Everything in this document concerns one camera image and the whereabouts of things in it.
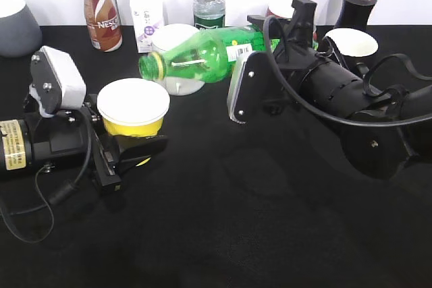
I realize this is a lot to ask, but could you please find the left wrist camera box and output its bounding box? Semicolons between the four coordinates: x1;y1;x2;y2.
29;45;86;118

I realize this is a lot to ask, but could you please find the brown Nescafe bottle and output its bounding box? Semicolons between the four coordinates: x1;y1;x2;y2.
84;0;122;52

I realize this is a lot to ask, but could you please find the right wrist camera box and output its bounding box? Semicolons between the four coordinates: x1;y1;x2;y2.
227;51;281;124

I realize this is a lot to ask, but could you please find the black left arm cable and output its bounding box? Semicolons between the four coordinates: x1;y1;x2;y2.
0;107;94;244

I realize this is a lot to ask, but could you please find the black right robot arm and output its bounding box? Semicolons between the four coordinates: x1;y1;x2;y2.
247;0;431;179

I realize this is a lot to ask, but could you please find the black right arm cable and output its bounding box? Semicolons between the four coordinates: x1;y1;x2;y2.
262;15;432;129

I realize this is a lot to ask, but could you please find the white cup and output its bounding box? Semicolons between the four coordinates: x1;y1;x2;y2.
152;24;205;96

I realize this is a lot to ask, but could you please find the white purple milk carton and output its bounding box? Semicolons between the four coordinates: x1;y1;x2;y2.
130;0;165;53

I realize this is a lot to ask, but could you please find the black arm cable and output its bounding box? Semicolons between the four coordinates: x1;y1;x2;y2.
262;15;432;129
0;107;94;244

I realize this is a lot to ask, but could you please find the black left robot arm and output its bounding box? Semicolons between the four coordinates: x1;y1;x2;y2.
1;94;168;194

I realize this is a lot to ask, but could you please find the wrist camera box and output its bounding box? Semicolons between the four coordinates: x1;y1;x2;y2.
227;51;281;124
29;45;86;118

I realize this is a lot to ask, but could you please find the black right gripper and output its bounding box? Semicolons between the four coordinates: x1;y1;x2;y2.
247;0;368;123

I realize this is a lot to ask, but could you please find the green soda bottle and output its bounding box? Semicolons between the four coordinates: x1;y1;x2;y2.
138;25;266;83

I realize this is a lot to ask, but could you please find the yellow paper cup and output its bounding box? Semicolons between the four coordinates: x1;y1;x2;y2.
96;78;171;167

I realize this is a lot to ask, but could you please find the red mug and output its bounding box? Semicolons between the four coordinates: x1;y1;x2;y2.
265;3;294;19

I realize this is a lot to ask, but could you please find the black mug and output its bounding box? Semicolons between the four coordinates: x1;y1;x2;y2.
318;28;379;79

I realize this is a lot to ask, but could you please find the Cestbon water bottle green label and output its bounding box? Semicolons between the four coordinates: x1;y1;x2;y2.
193;0;225;29

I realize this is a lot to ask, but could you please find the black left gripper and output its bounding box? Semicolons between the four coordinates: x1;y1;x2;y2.
22;94;168;196

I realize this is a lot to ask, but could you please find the grey white bowl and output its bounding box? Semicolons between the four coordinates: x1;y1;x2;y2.
1;0;43;58

